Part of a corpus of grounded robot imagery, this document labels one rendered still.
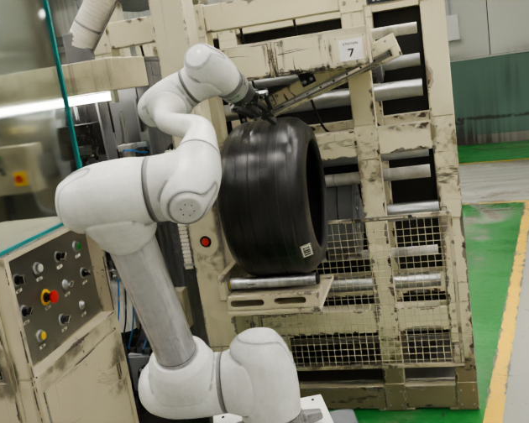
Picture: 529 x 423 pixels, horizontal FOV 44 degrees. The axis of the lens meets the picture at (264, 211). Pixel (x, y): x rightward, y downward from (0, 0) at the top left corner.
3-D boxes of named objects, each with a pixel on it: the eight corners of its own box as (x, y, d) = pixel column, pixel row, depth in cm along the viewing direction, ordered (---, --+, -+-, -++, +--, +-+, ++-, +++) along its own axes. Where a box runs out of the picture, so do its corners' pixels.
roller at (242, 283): (227, 291, 247) (226, 280, 247) (231, 287, 252) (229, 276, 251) (318, 285, 239) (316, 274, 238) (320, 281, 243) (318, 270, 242)
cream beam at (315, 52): (220, 86, 264) (214, 49, 261) (236, 83, 287) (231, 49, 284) (370, 64, 248) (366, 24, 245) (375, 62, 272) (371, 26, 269)
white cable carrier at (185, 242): (185, 268, 259) (164, 150, 249) (189, 265, 264) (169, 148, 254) (196, 268, 258) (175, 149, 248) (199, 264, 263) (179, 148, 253)
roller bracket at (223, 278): (220, 302, 245) (216, 277, 243) (247, 268, 283) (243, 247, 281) (228, 301, 244) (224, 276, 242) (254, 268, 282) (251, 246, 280)
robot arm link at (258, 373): (301, 425, 158) (288, 338, 154) (227, 432, 160) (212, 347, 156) (303, 395, 174) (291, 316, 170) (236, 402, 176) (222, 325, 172)
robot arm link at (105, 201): (231, 428, 165) (147, 436, 167) (233, 375, 177) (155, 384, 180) (142, 184, 118) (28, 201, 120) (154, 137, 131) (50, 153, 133)
